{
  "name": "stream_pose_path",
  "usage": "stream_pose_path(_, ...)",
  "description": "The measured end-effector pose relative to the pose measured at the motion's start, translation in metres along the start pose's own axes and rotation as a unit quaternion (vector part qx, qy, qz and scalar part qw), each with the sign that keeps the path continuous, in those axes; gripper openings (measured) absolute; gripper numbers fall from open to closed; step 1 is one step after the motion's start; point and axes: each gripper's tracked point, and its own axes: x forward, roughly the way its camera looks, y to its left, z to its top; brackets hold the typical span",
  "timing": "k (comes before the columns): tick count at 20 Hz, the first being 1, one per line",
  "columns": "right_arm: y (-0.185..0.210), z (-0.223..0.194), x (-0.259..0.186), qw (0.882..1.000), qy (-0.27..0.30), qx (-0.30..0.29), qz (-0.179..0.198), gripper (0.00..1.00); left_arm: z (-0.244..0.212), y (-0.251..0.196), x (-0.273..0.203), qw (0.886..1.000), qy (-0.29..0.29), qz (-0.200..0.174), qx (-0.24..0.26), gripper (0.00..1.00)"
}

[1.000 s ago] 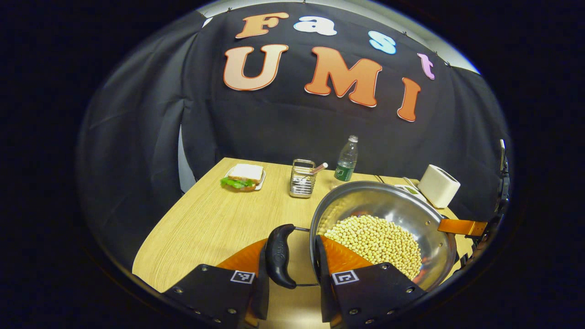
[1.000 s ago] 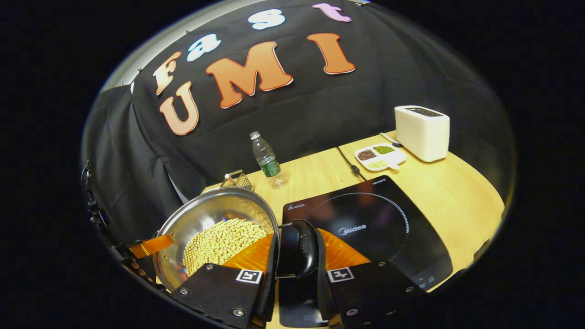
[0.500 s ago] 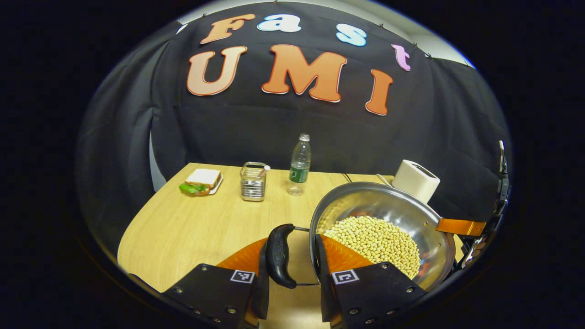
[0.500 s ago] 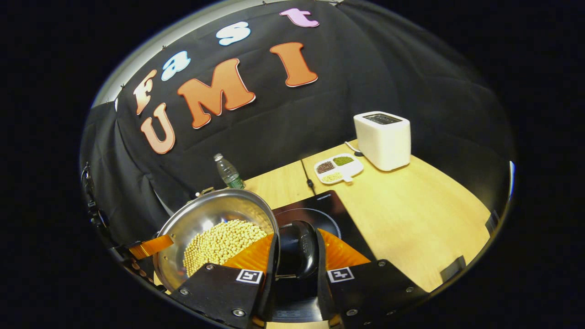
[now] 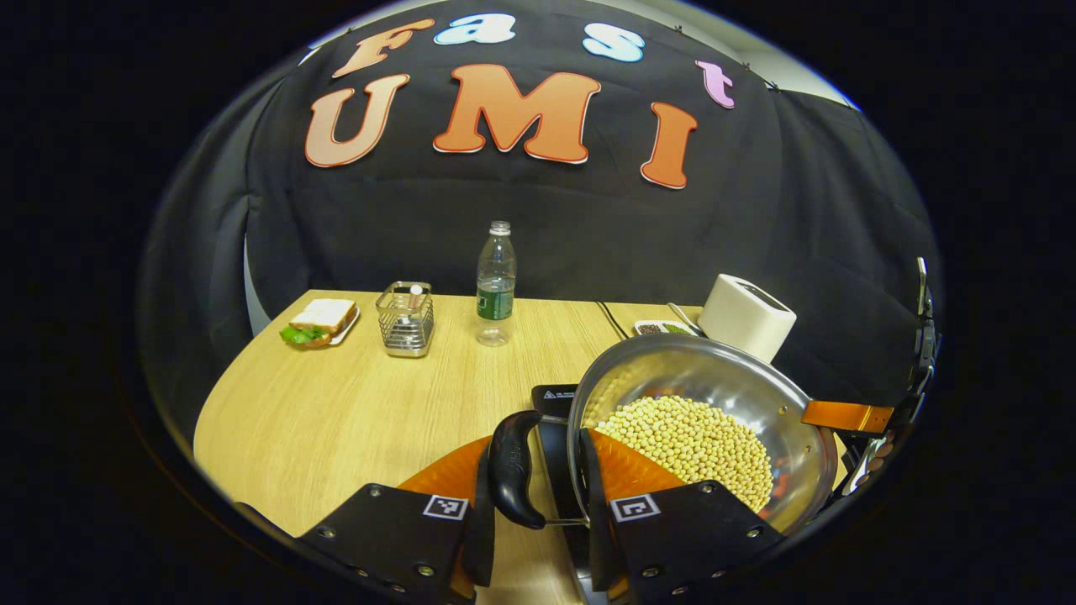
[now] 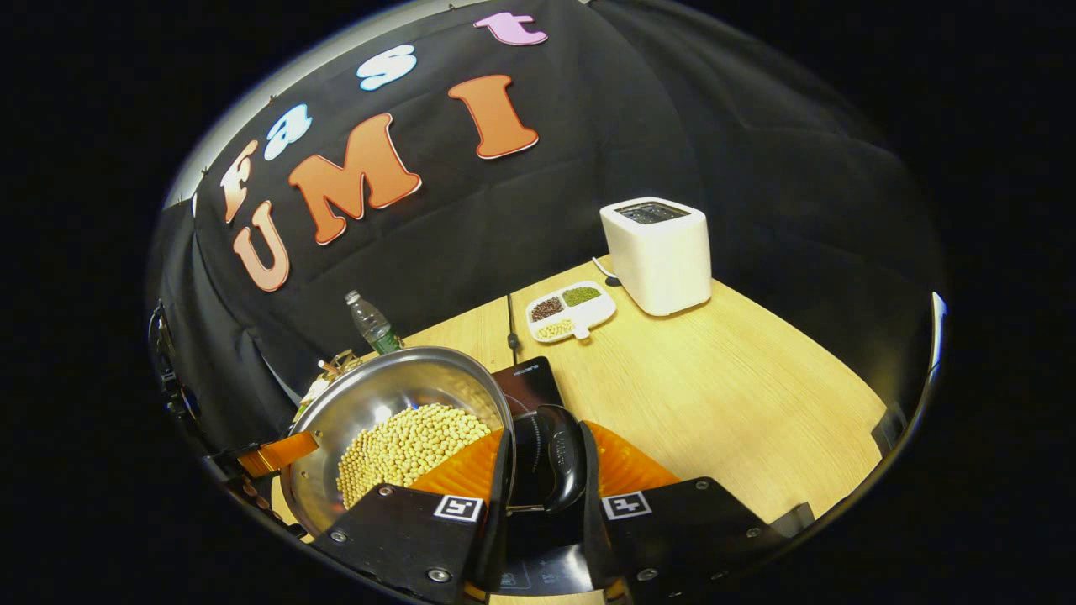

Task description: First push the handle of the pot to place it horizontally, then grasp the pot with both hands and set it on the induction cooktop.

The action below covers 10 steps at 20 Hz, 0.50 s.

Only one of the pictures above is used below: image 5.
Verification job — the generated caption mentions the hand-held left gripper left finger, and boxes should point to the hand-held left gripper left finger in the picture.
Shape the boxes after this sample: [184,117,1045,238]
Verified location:
[298,437,497,605]

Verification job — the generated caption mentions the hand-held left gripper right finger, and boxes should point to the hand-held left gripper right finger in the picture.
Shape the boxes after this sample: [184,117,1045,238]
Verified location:
[578,427,787,602]

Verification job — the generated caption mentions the pile of yellow soybeans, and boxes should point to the pile of yellow soybeans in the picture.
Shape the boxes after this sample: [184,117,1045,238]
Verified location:
[593,395,774,513]

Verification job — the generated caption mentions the black induction cooktop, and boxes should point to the black induction cooktop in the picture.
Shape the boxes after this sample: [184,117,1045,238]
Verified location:
[530,384,606,605]

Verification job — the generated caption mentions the stainless steel pot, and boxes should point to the stainless steel pot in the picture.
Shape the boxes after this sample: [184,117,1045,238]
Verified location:
[488,334,840,539]

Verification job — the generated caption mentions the white toaster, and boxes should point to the white toaster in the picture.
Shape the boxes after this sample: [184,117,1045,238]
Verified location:
[698,274,798,364]

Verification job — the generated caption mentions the white divided spice dish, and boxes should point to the white divided spice dish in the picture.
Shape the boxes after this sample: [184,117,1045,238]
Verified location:
[633,319,700,339]

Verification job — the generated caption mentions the clear plastic water bottle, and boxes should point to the clear plastic water bottle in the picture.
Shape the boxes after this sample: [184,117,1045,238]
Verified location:
[476,220,517,348]

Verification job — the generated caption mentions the small white plate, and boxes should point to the small white plate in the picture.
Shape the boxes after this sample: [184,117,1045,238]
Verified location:
[328,305,362,346]

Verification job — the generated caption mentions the sandwich with lettuce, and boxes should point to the sandwich with lettuce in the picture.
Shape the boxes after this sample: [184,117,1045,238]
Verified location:
[280,298,357,349]

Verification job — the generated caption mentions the black backdrop cloth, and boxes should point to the black backdrop cloth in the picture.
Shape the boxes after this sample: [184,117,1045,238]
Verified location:
[139,0,938,438]

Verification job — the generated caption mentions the black power cable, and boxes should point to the black power cable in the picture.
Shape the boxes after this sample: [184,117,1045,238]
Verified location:
[595,301,631,340]

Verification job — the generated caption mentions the wire mesh holder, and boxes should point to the wire mesh holder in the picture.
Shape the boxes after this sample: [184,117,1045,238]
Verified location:
[375,281,435,359]

